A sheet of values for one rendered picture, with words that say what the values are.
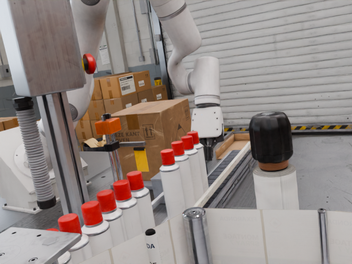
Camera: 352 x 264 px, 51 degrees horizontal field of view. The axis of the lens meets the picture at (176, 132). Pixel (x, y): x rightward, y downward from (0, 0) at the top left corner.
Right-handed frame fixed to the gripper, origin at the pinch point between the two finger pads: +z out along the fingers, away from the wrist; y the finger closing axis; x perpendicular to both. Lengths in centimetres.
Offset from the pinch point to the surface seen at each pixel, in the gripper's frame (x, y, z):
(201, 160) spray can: -9.5, 1.6, 2.2
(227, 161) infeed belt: 27.5, -2.4, 1.2
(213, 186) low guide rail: -5.5, 3.8, 10.1
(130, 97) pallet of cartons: 268, -204, -90
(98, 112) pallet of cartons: 258, -244, -73
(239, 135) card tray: 72, -10, -13
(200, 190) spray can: -11.5, 2.0, 11.0
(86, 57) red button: -60, 0, -15
